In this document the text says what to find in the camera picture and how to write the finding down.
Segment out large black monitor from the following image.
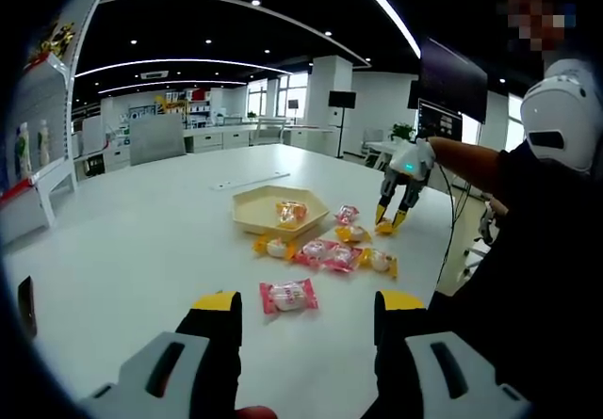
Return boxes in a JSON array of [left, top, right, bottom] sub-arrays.
[[418, 37, 489, 126]]

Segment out potted green plant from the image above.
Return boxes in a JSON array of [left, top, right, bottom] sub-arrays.
[[388, 121, 418, 143]]

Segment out yellow wall decoration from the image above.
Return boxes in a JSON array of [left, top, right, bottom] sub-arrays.
[[153, 93, 189, 115]]

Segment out white display shelf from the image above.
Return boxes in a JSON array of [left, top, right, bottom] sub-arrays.
[[0, 0, 119, 246]]

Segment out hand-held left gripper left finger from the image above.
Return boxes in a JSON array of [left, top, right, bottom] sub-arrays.
[[77, 290, 243, 419]]

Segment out black screen on stand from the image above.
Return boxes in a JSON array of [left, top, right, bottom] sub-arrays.
[[328, 89, 358, 109]]

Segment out black cable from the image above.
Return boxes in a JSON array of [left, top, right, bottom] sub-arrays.
[[432, 162, 472, 293]]

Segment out white drawer cabinet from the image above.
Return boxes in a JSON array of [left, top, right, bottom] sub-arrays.
[[221, 129, 251, 150], [192, 131, 223, 154]]

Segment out white chest-worn device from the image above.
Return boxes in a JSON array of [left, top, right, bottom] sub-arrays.
[[520, 58, 597, 175]]

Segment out grey mesh office chair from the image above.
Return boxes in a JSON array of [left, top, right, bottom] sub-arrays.
[[128, 113, 186, 167]]

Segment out white green drink bottle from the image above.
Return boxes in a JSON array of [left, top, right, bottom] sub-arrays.
[[13, 121, 33, 180]]

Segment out white desk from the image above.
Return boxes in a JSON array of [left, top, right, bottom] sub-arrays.
[[362, 138, 401, 170]]

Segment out white power strip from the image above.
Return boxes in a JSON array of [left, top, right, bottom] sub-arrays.
[[209, 171, 292, 193]]

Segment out black yellow snack bag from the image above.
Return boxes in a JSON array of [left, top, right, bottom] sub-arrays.
[[37, 21, 76, 57]]

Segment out person's left hand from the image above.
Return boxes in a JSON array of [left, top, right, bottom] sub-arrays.
[[236, 404, 277, 419]]

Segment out white swivel chair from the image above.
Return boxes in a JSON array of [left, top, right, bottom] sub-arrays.
[[464, 197, 500, 279]]

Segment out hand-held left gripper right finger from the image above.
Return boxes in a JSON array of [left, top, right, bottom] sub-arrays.
[[365, 289, 533, 419]]

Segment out beige hexagonal bowl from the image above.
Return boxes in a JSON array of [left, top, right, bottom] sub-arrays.
[[230, 184, 331, 244]]

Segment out white air purifier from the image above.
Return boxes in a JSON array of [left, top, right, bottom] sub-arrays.
[[329, 106, 348, 156]]

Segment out white table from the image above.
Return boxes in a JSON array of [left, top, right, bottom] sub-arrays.
[[2, 143, 494, 415]]

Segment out lit computer monitor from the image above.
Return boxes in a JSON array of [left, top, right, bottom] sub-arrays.
[[416, 98, 465, 145]]

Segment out white shelf with boxes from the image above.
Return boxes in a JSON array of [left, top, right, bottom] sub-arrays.
[[162, 88, 213, 128]]

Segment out white office chair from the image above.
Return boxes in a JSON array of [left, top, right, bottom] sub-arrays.
[[249, 117, 288, 147]]

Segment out person in black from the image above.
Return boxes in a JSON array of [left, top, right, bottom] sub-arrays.
[[414, 145, 603, 419]]

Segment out cream drink bottle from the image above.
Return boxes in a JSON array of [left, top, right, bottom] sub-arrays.
[[36, 118, 52, 166]]

